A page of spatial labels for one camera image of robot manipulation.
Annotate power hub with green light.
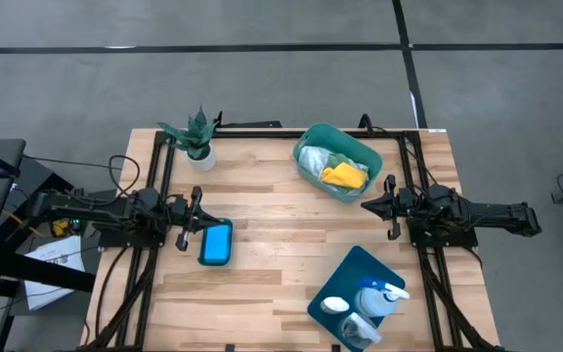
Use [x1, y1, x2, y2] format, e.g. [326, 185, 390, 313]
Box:
[49, 217, 87, 240]

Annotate yellow cable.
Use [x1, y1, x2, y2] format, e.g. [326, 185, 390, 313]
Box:
[1, 208, 48, 241]

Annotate blue sponge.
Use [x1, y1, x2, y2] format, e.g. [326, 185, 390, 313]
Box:
[202, 223, 232, 263]

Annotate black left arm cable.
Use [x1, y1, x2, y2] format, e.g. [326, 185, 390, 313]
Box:
[108, 154, 142, 197]

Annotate large green handled basket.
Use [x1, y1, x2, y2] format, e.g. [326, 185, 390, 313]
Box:
[292, 121, 384, 204]

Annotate blue liquid spray bottle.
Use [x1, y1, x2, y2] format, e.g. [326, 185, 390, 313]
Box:
[353, 277, 411, 319]

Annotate snake plant in white pot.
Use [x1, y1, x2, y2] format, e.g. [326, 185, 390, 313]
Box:
[156, 106, 218, 173]

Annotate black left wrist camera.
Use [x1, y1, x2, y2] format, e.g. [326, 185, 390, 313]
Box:
[137, 187, 163, 209]

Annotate white lotion bottle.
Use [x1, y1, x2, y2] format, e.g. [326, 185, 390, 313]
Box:
[319, 295, 351, 316]

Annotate yellow cloth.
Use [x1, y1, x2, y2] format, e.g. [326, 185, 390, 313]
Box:
[321, 161, 369, 191]

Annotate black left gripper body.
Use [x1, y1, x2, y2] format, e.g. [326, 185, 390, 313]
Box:
[166, 185, 205, 253]

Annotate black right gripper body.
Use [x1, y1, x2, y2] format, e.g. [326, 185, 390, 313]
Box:
[382, 174, 427, 242]

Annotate clear crushed plastic bottle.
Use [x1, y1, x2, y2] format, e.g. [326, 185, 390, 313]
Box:
[338, 312, 383, 350]

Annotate small green rectangular tray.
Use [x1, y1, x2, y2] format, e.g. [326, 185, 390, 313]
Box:
[196, 217, 235, 268]

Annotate green cloth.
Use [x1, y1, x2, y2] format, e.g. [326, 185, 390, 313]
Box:
[327, 151, 368, 172]

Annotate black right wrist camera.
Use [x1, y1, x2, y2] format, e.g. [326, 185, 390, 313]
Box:
[427, 183, 457, 205]

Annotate dark teal plastic tray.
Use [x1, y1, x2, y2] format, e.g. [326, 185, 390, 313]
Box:
[306, 244, 407, 352]

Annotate white plastic bag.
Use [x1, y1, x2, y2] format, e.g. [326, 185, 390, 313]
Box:
[298, 145, 334, 180]

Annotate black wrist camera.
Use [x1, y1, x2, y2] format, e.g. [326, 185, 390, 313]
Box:
[427, 183, 457, 205]
[137, 187, 163, 209]

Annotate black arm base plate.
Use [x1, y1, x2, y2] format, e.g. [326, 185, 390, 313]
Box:
[98, 208, 170, 249]
[406, 208, 479, 249]

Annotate white paper sheets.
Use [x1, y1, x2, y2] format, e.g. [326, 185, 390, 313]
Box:
[23, 235, 87, 312]

